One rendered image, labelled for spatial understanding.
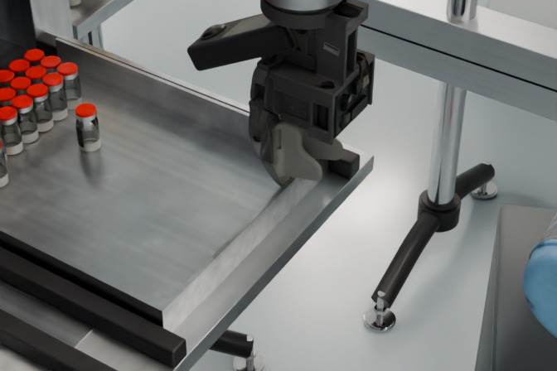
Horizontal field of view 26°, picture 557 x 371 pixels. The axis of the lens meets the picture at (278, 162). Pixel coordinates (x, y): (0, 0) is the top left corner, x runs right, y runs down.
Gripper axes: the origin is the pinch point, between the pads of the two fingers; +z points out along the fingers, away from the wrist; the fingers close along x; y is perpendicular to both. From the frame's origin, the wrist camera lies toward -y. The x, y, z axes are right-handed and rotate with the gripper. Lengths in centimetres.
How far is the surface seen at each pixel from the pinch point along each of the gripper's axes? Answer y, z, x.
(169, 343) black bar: 3.0, 1.6, -21.4
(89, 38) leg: -51, 20, 31
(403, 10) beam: -30, 37, 85
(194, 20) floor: -110, 92, 131
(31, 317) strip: -9.6, 3.4, -24.2
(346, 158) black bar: 3.0, 1.6, 6.8
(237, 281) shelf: 2.5, 3.6, -11.0
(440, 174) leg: -20, 70, 86
